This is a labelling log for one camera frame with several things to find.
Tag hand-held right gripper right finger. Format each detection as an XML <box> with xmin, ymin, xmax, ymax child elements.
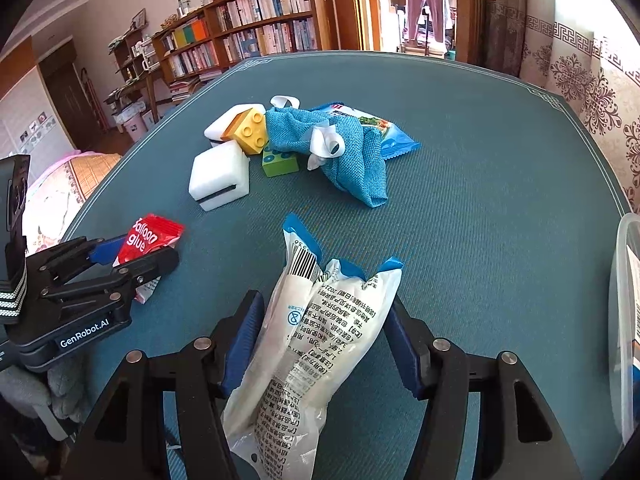
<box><xmin>382</xmin><ymin>297</ymin><xmax>583</xmax><ymax>480</ymax></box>

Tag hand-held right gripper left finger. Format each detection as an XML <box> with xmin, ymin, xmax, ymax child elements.
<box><xmin>65</xmin><ymin>289</ymin><xmax>266</xmax><ymax>480</ymax></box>

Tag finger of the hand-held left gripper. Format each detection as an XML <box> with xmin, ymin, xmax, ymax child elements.
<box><xmin>41</xmin><ymin>247</ymin><xmax>180</xmax><ymax>317</ymax></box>
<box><xmin>27</xmin><ymin>234</ymin><xmax>131</xmax><ymax>288</ymax></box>

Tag red glue packet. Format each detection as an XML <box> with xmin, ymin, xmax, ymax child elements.
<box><xmin>112</xmin><ymin>213</ymin><xmax>186</xmax><ymax>305</ymax></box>

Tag white printed plastic packet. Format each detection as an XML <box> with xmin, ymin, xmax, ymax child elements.
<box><xmin>221</xmin><ymin>212</ymin><xmax>405</xmax><ymax>480</ymax></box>

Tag white sponge with dark slot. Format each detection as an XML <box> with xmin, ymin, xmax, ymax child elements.
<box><xmin>188</xmin><ymin>140</ymin><xmax>251</xmax><ymax>212</ymax></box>

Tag white box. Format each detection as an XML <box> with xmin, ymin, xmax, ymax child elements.
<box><xmin>203</xmin><ymin>103</ymin><xmax>266</xmax><ymax>148</ymax></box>

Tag green toy block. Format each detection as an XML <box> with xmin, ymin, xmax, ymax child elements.
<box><xmin>262</xmin><ymin>144</ymin><xmax>301</xmax><ymax>178</ymax></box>

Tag yellow and orange toy block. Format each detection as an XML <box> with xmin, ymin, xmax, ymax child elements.
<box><xmin>221</xmin><ymin>106</ymin><xmax>269</xmax><ymax>156</ymax></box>

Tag blue woven cloth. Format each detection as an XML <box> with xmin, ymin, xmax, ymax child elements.
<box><xmin>264</xmin><ymin>95</ymin><xmax>388</xmax><ymax>208</ymax></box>

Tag blue snack packet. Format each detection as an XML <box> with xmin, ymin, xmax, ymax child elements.
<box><xmin>306</xmin><ymin>104</ymin><xmax>422</xmax><ymax>161</ymax></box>

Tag clear plastic container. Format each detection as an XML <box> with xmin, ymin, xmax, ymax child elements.
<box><xmin>607</xmin><ymin>212</ymin><xmax>640</xmax><ymax>448</ymax></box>

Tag pink bed blanket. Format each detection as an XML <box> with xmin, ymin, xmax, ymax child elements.
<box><xmin>22</xmin><ymin>150</ymin><xmax>123</xmax><ymax>256</ymax></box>

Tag pale pink trash bin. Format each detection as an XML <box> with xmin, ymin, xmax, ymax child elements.
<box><xmin>122</xmin><ymin>110</ymin><xmax>151</xmax><ymax>143</ymax></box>

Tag dark brown wardrobe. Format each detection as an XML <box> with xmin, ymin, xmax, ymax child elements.
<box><xmin>37</xmin><ymin>40</ymin><xmax>108</xmax><ymax>153</ymax></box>

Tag stack of books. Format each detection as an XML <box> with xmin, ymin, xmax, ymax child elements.
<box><xmin>170</xmin><ymin>67</ymin><xmax>223</xmax><ymax>107</ymax></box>

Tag small wooden shelf rack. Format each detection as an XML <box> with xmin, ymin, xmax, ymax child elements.
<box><xmin>109</xmin><ymin>25</ymin><xmax>166</xmax><ymax>111</ymax></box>

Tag wooden bookshelf with books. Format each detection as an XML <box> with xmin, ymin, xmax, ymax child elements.
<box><xmin>150</xmin><ymin>0</ymin><xmax>341</xmax><ymax>121</ymax></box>

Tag patterned white curtain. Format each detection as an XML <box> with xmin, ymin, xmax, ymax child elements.
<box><xmin>520</xmin><ymin>0</ymin><xmax>640</xmax><ymax>216</ymax></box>

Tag wooden door with knob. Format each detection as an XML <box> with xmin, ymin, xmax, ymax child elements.
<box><xmin>435</xmin><ymin>0</ymin><xmax>497</xmax><ymax>63</ymax></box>

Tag dark grey curtain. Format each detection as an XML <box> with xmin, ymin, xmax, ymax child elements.
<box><xmin>482</xmin><ymin>0</ymin><xmax>527</xmax><ymax>78</ymax></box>

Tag hanging pink trousers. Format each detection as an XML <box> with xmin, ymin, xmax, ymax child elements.
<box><xmin>402</xmin><ymin>0</ymin><xmax>447</xmax><ymax>46</ymax></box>

